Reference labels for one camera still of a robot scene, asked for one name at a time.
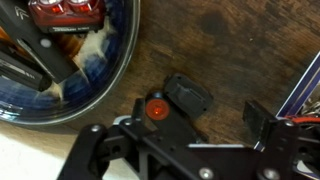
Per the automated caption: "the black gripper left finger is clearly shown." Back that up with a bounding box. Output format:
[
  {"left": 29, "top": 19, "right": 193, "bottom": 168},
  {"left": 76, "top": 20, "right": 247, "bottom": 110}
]
[{"left": 131, "top": 97, "right": 147, "bottom": 123}]

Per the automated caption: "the silver key bunch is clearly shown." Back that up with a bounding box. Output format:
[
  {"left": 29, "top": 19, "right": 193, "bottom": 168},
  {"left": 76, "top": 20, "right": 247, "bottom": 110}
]
[{"left": 301, "top": 96, "right": 320, "bottom": 116}]

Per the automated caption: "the square blue tray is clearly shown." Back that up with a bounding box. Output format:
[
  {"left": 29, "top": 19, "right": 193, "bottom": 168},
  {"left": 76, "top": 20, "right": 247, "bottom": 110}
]
[{"left": 275, "top": 51, "right": 320, "bottom": 118}]

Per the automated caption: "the black cylindrical device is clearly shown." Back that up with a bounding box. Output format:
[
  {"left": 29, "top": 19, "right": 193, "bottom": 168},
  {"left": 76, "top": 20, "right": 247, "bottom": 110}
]
[{"left": 0, "top": 49, "right": 53, "bottom": 93}]

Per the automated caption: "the black light with orange button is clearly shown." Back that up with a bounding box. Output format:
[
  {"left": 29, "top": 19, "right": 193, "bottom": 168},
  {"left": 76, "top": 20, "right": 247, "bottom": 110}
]
[{"left": 144, "top": 91, "right": 188, "bottom": 134}]

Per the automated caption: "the dark round bowl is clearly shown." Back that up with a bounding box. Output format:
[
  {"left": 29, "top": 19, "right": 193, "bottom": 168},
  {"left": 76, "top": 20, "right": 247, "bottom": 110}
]
[{"left": 0, "top": 0, "right": 141, "bottom": 126}]

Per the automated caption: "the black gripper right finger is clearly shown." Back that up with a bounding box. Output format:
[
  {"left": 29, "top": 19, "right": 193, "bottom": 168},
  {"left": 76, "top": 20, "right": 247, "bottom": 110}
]
[{"left": 242, "top": 99, "right": 279, "bottom": 150}]

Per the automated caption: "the black rectangular clip mount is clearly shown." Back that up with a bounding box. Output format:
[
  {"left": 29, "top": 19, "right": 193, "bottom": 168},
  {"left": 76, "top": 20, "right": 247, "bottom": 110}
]
[{"left": 163, "top": 73, "right": 214, "bottom": 119}]

